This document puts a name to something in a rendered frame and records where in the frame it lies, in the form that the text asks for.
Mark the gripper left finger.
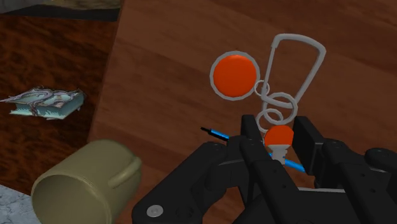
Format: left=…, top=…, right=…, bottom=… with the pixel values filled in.
left=131, top=115, right=299, bottom=224

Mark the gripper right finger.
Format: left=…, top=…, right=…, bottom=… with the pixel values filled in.
left=292, top=116, right=397, bottom=224

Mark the blue pen black tip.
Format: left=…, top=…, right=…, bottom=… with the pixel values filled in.
left=200, top=126, right=307, bottom=173

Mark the brown wooden table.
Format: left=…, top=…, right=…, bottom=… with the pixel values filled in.
left=87, top=0, right=397, bottom=224

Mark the olive green mug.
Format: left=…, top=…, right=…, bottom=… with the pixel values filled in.
left=31, top=139, right=143, bottom=224

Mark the teal patterned book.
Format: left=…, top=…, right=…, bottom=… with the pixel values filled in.
left=0, top=86, right=87, bottom=120

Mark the grey carabiner keychain orange tag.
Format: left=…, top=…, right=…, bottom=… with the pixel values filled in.
left=209, top=33, right=327, bottom=165

